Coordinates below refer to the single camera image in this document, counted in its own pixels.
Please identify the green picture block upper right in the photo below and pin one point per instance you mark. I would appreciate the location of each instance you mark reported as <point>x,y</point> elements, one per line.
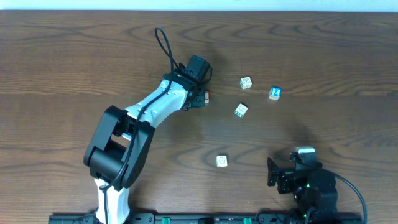
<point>245,83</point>

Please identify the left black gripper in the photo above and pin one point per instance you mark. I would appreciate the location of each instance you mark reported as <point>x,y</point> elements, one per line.
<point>200,98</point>

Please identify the blue number 2 block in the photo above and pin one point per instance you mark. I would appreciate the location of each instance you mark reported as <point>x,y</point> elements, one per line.
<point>275,93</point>

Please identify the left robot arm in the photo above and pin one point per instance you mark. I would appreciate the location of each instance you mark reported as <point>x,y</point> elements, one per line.
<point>119,147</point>

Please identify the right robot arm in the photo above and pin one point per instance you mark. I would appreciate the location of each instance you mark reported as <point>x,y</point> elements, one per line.
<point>313,189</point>

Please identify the red letter I block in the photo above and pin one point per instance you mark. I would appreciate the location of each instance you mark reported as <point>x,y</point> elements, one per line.
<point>207,97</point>

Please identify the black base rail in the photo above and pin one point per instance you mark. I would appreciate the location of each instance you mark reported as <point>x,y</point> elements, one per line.
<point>148,218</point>

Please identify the plain wooden block front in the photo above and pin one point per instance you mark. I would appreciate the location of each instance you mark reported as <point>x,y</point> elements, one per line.
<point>221,161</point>

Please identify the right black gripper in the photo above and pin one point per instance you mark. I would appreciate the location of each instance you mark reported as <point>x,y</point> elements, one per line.
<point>285,175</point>

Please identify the green block centre right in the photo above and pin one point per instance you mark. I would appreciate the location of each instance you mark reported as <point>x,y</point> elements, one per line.
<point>241,110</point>

